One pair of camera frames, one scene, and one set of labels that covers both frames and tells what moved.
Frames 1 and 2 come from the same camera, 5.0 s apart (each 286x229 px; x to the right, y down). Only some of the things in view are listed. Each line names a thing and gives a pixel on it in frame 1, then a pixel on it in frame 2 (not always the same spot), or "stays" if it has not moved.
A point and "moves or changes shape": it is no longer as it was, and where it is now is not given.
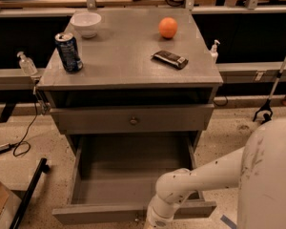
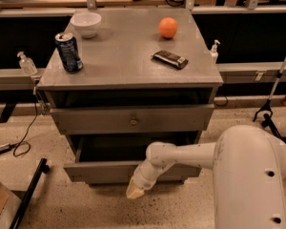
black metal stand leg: x=42 y=167 stays
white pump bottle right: x=214 y=53 stays
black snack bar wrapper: x=173 y=59 stays
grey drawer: x=116 y=176 moves or changes shape
